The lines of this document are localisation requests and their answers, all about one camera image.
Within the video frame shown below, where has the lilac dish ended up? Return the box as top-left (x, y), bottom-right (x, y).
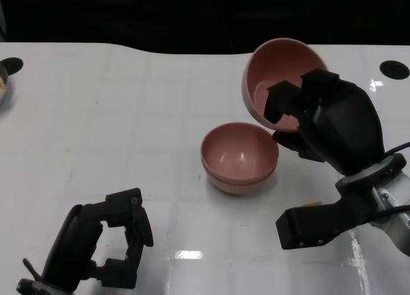
top-left (0, 63), bottom-right (14, 109)

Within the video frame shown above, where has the black table grommet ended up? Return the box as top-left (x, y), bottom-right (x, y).
top-left (1, 57), bottom-right (24, 74)
top-left (379, 60), bottom-right (410, 80)

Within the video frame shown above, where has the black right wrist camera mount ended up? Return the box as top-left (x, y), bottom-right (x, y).
top-left (275, 179), bottom-right (382, 250)

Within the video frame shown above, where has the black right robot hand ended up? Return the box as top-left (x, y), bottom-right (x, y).
top-left (263, 69), bottom-right (385, 177)

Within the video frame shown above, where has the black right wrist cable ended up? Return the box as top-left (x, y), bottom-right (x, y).
top-left (368, 142), bottom-right (410, 219)

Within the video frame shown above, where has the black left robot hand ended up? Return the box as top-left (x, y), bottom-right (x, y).
top-left (41, 188), bottom-right (154, 291)

